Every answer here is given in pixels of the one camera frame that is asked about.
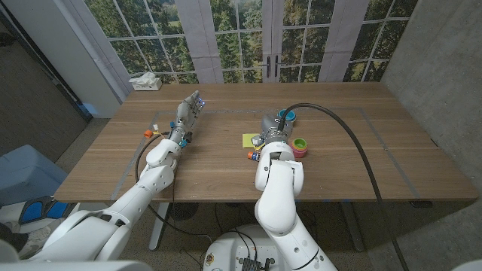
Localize black round fan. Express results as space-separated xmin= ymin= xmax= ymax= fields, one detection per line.
xmin=168 ymin=202 xmax=200 ymax=221

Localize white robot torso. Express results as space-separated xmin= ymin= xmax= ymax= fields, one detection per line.
xmin=202 ymin=224 xmax=313 ymax=271

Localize pink rainbow toy cup stack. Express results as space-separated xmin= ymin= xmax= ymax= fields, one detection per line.
xmin=288 ymin=137 xmax=309 ymax=159

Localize printed window backdrop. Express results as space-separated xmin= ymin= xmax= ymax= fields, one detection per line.
xmin=62 ymin=0 xmax=419 ymax=84

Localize white tissue box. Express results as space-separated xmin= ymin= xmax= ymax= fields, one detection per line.
xmin=128 ymin=72 xmax=163 ymax=92

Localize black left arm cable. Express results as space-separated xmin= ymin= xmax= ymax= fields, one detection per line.
xmin=134 ymin=129 xmax=214 ymax=242

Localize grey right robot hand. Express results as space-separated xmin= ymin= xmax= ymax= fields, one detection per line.
xmin=251 ymin=114 xmax=295 ymax=148

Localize white sneaker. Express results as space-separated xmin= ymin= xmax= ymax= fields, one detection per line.
xmin=17 ymin=225 xmax=53 ymax=260

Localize blue and black foot pedals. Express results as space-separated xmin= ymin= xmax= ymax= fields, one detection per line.
xmin=18 ymin=195 xmax=80 ymax=226

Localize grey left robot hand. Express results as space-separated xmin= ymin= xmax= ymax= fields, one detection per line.
xmin=168 ymin=90 xmax=206 ymax=146

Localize yellow sticky note pad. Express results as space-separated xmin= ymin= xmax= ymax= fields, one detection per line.
xmin=242 ymin=132 xmax=261 ymax=148

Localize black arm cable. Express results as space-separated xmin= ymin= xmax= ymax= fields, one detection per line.
xmin=277 ymin=103 xmax=411 ymax=271
xmin=134 ymin=129 xmax=214 ymax=242

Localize grey tape outline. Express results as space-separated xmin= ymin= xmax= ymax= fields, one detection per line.
xmin=110 ymin=107 xmax=422 ymax=200

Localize blue upholstered seat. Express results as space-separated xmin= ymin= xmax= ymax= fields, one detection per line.
xmin=0 ymin=144 xmax=69 ymax=207

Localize yellow and blue toy cups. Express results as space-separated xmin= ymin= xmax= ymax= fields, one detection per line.
xmin=277 ymin=108 xmax=297 ymax=123

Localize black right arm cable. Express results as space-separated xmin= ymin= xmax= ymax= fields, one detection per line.
xmin=277 ymin=103 xmax=411 ymax=271

